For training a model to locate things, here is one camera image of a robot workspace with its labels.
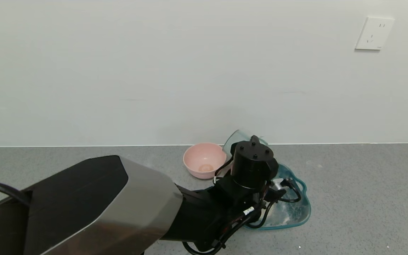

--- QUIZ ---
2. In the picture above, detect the teal plastic tray with handle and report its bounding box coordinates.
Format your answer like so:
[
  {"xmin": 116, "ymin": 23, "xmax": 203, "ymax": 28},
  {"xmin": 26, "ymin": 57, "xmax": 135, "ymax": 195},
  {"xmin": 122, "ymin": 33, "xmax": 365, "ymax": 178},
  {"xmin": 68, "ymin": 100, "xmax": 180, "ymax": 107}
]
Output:
[{"xmin": 243, "ymin": 163, "xmax": 311, "ymax": 231}]

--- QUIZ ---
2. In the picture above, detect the pink plastic bowl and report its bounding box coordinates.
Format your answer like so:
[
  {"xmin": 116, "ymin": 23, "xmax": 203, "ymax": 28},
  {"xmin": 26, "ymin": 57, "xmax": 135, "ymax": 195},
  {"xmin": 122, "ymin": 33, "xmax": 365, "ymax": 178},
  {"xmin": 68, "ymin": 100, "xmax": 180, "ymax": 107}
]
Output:
[{"xmin": 183, "ymin": 143, "xmax": 227, "ymax": 180}]

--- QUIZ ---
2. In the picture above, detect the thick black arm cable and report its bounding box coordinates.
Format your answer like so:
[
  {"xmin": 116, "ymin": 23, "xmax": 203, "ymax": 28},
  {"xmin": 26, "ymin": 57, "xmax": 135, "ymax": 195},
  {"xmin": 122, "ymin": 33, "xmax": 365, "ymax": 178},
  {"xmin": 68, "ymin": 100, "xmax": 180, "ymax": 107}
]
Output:
[{"xmin": 0, "ymin": 180, "xmax": 32, "ymax": 206}]

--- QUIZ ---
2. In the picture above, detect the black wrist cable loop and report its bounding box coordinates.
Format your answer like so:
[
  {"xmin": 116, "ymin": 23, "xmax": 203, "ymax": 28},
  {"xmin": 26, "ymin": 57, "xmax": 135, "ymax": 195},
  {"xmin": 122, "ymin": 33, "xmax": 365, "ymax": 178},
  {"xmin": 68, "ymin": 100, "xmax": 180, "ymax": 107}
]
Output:
[{"xmin": 182, "ymin": 209, "xmax": 248, "ymax": 255}]

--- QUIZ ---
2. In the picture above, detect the thin black cable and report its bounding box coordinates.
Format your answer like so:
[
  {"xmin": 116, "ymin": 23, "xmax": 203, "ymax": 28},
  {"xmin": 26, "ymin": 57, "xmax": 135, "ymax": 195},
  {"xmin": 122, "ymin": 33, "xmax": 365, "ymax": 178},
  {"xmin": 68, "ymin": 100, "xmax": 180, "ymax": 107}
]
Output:
[{"xmin": 214, "ymin": 159, "xmax": 233, "ymax": 184}]

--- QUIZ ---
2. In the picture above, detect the white wall socket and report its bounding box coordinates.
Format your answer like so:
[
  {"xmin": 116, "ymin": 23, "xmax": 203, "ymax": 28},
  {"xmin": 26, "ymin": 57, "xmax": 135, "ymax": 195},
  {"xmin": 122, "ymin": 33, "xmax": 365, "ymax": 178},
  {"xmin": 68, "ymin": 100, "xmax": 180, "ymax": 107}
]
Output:
[{"xmin": 355, "ymin": 16, "xmax": 395, "ymax": 51}]

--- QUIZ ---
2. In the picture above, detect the clear floury glass cup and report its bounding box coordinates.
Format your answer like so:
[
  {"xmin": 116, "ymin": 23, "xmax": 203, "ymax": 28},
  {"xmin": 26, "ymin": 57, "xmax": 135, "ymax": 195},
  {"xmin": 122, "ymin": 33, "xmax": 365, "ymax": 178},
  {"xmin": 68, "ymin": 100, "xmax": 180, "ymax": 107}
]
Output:
[{"xmin": 222, "ymin": 130, "xmax": 269, "ymax": 162}]

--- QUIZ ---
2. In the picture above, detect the black camera cable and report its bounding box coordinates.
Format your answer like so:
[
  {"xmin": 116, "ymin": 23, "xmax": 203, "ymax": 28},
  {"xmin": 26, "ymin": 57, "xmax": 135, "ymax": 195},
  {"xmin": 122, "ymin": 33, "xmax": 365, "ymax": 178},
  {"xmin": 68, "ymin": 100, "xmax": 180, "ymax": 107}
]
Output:
[{"xmin": 250, "ymin": 178, "xmax": 302, "ymax": 229}]

